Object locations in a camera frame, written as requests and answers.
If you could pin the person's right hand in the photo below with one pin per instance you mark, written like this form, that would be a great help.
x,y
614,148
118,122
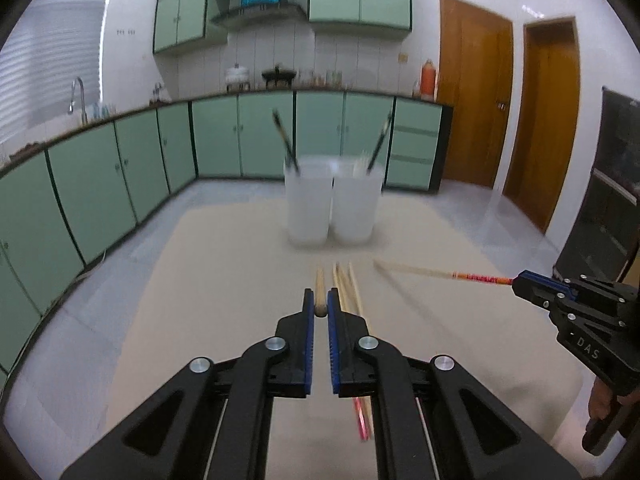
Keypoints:
x,y
597,402

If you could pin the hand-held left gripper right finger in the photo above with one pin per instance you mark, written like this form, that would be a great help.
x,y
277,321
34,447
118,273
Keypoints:
x,y
334,340

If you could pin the white window blind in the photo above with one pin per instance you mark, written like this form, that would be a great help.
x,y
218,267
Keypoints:
x,y
50,55

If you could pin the green lower kitchen cabinets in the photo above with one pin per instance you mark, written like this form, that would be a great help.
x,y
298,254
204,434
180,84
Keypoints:
x,y
150,160

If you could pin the white two-compartment utensil holder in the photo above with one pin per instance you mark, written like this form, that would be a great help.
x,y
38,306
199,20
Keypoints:
x,y
330,210

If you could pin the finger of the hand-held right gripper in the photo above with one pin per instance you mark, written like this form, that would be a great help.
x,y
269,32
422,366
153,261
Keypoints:
x,y
545,282
537,296

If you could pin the white cooking pot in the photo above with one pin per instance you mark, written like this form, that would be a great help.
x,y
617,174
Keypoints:
x,y
236,76

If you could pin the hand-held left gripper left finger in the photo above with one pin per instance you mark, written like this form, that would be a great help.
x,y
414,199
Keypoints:
x,y
309,340

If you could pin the wooden chopstick red floral end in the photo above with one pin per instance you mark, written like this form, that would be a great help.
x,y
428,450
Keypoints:
x,y
355,287
347,292

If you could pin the metal kitchen faucet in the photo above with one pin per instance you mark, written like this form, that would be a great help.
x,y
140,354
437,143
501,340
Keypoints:
x,y
80,97

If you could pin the plain wooden door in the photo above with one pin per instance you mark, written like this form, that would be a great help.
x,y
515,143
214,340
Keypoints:
x,y
545,130

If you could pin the black chopstick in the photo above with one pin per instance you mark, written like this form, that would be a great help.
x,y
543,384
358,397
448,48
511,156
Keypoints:
x,y
379,142
286,142

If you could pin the black cabinet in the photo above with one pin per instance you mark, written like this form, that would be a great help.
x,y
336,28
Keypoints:
x,y
605,185

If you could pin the black range hood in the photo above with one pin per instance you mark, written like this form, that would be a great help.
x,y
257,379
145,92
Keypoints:
x,y
260,14

